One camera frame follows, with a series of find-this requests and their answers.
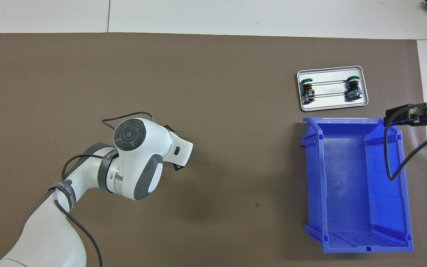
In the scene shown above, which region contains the grey metal tray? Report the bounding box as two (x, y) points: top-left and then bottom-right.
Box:
(297, 66), (369, 112)

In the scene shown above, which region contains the blue plastic storage bin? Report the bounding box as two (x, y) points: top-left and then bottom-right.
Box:
(300, 117), (414, 254)

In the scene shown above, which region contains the green push button yellow band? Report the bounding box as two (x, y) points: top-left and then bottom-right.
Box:
(299, 78), (316, 103)

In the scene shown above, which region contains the green push button blue body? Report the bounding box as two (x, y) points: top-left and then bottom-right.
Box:
(346, 76), (362, 102)

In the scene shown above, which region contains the brown table mat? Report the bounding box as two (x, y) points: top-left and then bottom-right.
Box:
(0, 33), (427, 267)

